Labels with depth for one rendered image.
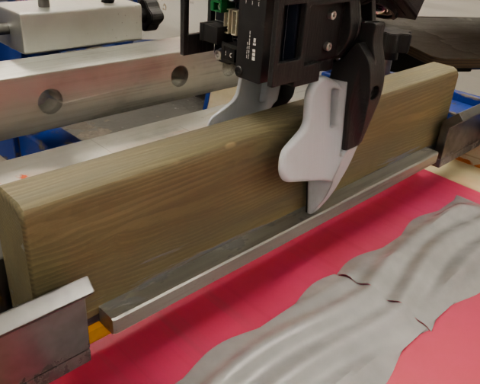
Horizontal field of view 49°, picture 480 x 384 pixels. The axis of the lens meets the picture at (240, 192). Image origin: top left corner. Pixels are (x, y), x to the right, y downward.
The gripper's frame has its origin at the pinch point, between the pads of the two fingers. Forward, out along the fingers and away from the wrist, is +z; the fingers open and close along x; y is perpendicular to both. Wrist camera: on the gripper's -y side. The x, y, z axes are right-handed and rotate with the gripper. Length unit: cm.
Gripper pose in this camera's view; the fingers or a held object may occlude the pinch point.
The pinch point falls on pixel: (294, 178)
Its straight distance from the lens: 36.2
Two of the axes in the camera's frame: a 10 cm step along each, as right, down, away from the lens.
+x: 6.9, 3.9, -6.1
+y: -7.2, 3.0, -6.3
